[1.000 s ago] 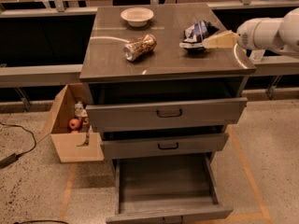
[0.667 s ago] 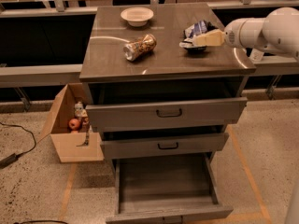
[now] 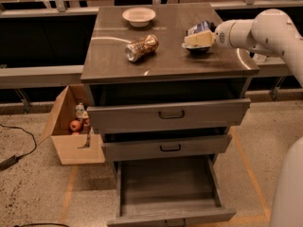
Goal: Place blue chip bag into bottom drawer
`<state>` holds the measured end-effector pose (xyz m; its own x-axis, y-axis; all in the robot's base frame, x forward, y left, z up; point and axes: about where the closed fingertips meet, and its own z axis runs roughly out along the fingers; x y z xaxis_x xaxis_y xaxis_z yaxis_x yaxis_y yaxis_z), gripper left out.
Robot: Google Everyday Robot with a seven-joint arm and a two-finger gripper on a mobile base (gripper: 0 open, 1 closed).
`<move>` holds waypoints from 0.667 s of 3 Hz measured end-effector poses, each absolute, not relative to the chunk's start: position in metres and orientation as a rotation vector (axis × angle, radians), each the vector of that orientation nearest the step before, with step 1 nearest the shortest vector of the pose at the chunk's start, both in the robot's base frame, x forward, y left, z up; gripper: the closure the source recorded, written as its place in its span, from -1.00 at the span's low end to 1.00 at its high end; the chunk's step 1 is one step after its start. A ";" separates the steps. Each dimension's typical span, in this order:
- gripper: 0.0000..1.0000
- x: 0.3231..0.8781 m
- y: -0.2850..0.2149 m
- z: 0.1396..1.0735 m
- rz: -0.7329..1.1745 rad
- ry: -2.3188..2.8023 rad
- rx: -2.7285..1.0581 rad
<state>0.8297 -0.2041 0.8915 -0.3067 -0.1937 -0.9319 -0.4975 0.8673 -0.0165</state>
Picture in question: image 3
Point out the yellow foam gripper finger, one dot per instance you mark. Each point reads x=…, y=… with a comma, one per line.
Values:
x=204, y=38

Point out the blue chip bag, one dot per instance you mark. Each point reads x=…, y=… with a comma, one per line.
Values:
x=204, y=25

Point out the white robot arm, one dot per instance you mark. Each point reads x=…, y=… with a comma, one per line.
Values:
x=271, y=32

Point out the grey drawer cabinet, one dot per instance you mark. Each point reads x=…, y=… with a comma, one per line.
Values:
x=170, y=74

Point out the top grey drawer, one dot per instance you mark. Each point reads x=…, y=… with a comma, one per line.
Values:
x=168, y=117

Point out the grey drawer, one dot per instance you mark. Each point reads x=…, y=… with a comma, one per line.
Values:
x=168, y=117
x=168, y=192
x=166, y=148

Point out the middle grey drawer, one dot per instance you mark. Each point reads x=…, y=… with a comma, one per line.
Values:
x=166, y=148

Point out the bottom grey drawer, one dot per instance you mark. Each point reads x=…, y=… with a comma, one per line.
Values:
x=168, y=192

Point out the clear sanitizer bottle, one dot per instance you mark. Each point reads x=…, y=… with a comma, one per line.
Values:
x=259, y=58

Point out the crushed gold can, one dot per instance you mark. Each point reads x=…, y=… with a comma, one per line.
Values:
x=141, y=47

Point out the white bowl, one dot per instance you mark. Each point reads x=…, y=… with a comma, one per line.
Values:
x=139, y=17

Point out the red apple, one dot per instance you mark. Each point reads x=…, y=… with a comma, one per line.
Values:
x=75, y=126

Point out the cardboard box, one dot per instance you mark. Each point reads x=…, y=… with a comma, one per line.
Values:
x=68, y=127

